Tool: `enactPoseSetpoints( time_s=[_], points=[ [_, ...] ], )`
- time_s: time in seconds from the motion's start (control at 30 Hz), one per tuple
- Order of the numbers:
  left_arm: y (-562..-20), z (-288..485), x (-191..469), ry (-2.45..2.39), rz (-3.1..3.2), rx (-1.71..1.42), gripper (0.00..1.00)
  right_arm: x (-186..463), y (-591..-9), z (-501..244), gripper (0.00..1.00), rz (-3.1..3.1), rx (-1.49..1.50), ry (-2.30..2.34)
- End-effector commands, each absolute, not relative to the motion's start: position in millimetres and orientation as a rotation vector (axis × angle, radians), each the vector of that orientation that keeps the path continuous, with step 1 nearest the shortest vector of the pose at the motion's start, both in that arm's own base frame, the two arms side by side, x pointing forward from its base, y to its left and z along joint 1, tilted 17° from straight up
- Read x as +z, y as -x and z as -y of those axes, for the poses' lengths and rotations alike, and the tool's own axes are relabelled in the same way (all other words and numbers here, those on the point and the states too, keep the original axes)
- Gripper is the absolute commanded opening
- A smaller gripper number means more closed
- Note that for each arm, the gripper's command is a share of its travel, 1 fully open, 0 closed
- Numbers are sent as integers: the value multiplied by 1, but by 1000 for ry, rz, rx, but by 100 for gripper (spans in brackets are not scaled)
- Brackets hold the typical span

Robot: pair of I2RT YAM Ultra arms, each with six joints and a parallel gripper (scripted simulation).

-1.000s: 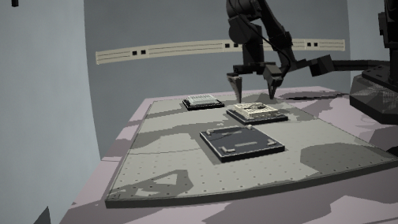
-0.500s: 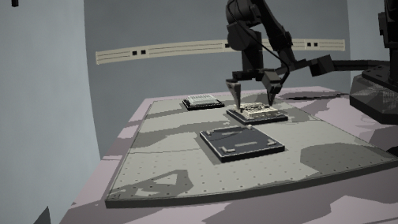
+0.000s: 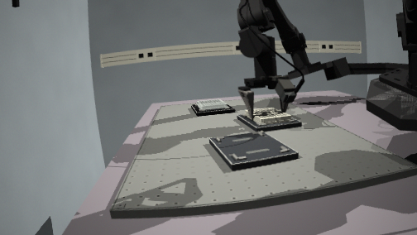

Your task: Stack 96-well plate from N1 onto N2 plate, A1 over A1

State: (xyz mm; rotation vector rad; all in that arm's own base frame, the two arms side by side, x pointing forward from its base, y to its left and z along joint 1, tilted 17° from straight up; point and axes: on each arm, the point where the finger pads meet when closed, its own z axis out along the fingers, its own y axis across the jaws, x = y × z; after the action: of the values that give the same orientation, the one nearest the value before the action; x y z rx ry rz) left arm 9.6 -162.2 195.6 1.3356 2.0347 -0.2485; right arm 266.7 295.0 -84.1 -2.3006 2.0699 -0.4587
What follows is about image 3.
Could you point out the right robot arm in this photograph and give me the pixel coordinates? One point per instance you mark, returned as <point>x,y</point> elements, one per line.
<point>260,18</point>

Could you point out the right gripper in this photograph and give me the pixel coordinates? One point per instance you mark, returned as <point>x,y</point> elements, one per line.
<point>267,70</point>

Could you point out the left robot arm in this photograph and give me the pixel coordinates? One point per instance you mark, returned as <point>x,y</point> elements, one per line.
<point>402,79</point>

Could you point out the white well plate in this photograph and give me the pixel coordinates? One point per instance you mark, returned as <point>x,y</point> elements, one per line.
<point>270,116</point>

